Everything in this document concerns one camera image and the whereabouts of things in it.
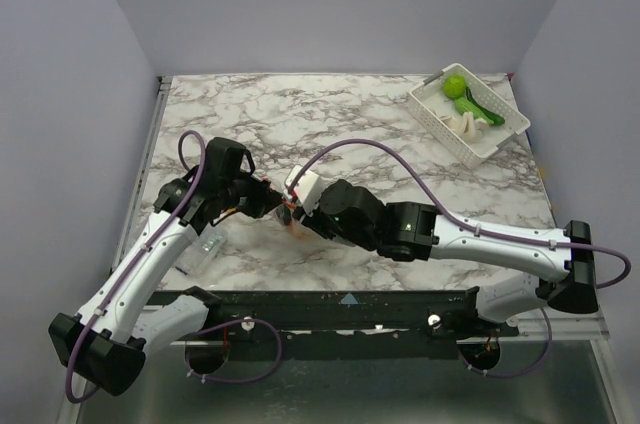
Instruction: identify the clear zip bag orange zipper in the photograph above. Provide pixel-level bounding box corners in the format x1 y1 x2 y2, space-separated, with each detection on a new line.
271 199 312 240

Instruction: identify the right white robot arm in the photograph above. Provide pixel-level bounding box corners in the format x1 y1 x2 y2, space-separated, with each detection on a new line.
294 177 598 336

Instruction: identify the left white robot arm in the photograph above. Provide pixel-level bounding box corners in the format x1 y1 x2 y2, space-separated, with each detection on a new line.
48 132 282 404

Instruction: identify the clear plastic screw box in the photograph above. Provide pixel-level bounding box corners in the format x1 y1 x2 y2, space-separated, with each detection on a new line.
174 227 227 278

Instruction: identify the white perforated plastic basket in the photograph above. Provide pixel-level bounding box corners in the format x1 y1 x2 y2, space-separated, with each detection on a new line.
408 63 530 169

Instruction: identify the white dumpling toy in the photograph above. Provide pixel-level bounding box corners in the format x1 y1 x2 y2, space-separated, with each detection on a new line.
440 112 490 144

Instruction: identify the green leafy vegetable toy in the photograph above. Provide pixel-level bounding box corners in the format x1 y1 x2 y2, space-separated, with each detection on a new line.
454 87 505 127

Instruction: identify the green cabbage toy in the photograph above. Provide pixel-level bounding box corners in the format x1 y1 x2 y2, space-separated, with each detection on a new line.
441 75 467 100

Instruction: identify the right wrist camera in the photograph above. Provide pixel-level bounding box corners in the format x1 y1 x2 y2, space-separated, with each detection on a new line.
284 165 326 215

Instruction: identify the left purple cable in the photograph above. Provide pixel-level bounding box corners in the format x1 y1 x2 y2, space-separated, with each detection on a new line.
64 131 284 404

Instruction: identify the purple cable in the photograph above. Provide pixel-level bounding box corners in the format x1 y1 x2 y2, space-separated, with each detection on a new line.
64 131 284 404
287 140 632 380

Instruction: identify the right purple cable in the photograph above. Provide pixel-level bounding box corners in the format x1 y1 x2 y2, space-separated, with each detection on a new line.
287 140 632 380

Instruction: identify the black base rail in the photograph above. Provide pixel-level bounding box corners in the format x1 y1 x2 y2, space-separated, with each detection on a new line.
184 287 519 362

